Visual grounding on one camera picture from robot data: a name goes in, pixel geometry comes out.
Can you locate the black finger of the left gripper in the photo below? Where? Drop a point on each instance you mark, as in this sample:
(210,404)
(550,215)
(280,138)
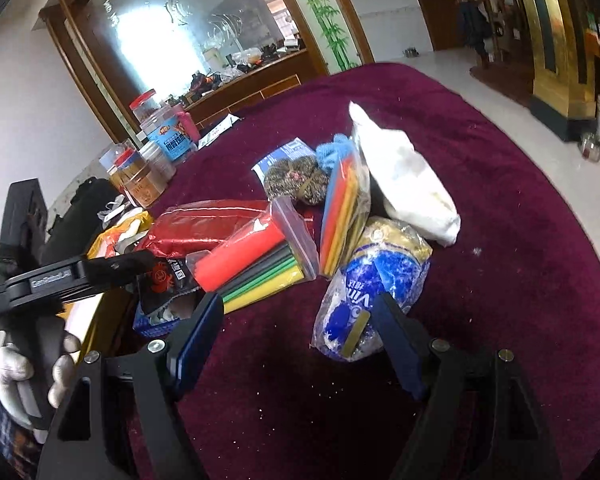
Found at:
(119,270)

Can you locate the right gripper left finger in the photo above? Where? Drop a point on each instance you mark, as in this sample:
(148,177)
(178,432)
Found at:
(191,342)

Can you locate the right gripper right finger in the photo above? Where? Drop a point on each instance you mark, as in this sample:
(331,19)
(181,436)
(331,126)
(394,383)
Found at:
(406,342)

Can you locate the black snack packet red logo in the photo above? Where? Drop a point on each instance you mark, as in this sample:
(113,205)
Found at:
(168,287)

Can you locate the white soft bag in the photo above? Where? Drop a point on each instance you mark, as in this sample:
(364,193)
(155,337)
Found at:
(412,191)

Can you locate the coloured felt sheets bag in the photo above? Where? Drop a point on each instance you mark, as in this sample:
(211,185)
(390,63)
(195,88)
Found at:
(347,206)

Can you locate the blue microfibre cloth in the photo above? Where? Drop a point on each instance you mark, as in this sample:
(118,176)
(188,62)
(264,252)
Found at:
(329,154)

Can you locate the left white gloved hand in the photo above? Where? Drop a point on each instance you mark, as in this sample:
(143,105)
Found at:
(16,368)

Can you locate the blue packet under gripper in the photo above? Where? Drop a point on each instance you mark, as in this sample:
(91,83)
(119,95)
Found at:
(158,323)

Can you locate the yellow lined storage box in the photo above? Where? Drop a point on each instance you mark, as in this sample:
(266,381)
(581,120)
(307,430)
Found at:
(97,321)

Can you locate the black backpack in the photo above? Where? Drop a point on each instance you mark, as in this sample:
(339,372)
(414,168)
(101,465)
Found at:
(72,234)

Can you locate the red foil pouch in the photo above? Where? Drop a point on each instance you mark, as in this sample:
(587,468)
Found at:
(195,227)

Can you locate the blue gold wrapped sponge pack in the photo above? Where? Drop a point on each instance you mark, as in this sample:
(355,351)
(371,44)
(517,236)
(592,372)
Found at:
(389,257)

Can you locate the orange powder plastic jar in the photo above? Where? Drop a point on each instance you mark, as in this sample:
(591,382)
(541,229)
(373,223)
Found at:
(142,181)

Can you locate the red green yellow sheets bag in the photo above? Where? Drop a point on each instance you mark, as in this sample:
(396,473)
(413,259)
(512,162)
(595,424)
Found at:
(269,254)

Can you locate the burgundy velvet tablecloth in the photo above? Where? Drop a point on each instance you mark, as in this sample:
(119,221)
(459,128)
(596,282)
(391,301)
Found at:
(275,400)

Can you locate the blue label plastic jar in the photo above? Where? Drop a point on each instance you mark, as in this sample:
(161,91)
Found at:
(165,128)

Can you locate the red lid plastic jar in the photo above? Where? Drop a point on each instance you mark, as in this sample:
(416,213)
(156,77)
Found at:
(145,105)

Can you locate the white leaflet on table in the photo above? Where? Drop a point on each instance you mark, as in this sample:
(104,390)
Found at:
(223,125)

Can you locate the steel wool scourer ball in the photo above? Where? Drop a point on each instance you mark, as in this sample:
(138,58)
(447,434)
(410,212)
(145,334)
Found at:
(301,179)

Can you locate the blue white paper packet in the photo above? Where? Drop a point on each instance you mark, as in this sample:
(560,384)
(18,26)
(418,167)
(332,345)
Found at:
(290,151)

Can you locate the wooden framed mirror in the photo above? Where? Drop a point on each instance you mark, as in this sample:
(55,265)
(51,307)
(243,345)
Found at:
(215,55)

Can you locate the gold green pillar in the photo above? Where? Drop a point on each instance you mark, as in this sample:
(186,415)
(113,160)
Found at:
(563,89)

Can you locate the person in dark clothes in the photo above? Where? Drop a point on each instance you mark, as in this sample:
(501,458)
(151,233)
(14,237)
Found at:
(475,30)

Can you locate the bamboo painted glass panel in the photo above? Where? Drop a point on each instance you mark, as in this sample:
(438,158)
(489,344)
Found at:
(336,33)

